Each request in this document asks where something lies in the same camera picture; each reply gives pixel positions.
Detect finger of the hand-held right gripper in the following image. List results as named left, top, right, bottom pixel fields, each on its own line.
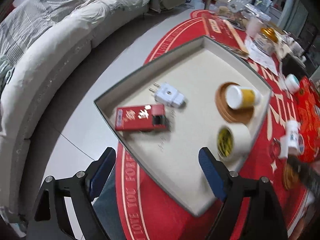
left=287, top=156, right=320, bottom=195

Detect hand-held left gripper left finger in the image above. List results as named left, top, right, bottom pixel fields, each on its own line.
left=26, top=147, right=117, bottom=240

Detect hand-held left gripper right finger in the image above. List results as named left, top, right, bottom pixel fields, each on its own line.
left=198, top=147, right=289, bottom=240

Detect small metal ring clamp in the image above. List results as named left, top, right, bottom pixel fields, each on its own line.
left=269, top=137, right=283, bottom=162

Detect grey cardboard tray box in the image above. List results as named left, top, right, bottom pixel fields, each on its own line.
left=94, top=35, right=273, bottom=217

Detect white masking tape roll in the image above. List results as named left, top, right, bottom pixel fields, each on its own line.
left=216, top=124, right=251, bottom=163

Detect red cigarette box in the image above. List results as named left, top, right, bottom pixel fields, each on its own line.
left=115, top=104, right=167, bottom=132

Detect white bottle yellow label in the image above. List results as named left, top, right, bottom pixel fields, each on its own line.
left=226, top=84, right=263, bottom=110

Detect white plug adapter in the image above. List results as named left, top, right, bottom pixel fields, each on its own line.
left=149, top=82, right=187, bottom=108

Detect person's leg in jeans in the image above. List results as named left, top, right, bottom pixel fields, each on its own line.
left=94, top=165, right=125, bottom=240

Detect red cardboard box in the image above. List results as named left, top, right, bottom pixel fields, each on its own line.
left=292, top=76, right=320, bottom=163

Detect red round table mat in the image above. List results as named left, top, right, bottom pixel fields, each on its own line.
left=114, top=9, right=315, bottom=240

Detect white jar teal lid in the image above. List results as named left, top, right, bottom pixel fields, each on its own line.
left=285, top=74, right=300, bottom=93

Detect black box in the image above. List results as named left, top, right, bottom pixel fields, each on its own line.
left=281, top=52, right=313, bottom=77

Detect white paper sheet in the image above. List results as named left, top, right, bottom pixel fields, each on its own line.
left=244, top=36, right=279, bottom=77

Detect glass jar gold lid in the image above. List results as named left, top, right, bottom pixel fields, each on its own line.
left=255, top=27, right=279, bottom=55

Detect light grey sofa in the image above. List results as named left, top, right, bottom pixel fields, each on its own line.
left=0, top=0, right=163, bottom=220

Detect flat red gift box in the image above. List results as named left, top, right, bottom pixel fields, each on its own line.
left=201, top=14, right=250, bottom=59

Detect light striped cloth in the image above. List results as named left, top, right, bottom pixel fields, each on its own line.
left=0, top=55, right=14, bottom=88

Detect white cup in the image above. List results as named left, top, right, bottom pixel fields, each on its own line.
left=246, top=17, right=263, bottom=37

